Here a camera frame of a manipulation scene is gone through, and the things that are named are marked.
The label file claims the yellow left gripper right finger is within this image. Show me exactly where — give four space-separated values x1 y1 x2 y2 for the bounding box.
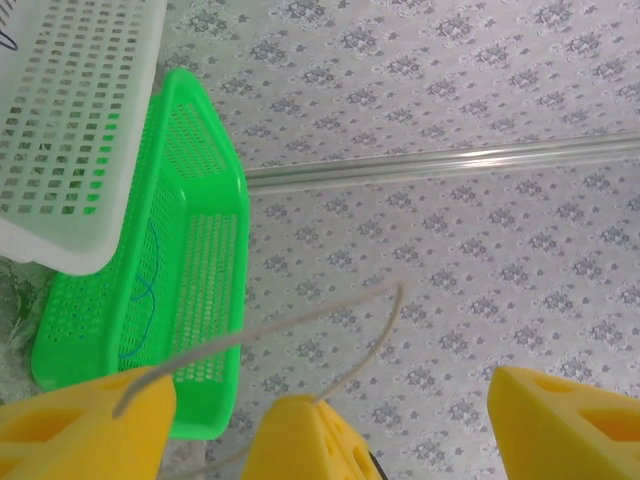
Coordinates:
487 365 640 480

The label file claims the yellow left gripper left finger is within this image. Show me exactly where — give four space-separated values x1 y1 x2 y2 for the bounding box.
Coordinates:
0 368 178 480

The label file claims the grey thin wire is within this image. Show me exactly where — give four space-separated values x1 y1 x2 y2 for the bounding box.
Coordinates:
113 279 405 476

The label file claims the light blue thin wire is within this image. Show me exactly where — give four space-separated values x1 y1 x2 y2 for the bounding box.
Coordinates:
116 218 162 359

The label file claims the white plastic basket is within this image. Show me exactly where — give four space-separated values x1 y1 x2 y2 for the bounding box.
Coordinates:
0 0 170 277

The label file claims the green plastic basket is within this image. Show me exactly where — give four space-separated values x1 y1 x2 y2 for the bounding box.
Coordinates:
29 67 250 442

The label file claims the aluminium corner post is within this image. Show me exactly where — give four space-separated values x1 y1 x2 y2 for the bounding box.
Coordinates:
246 130 640 195

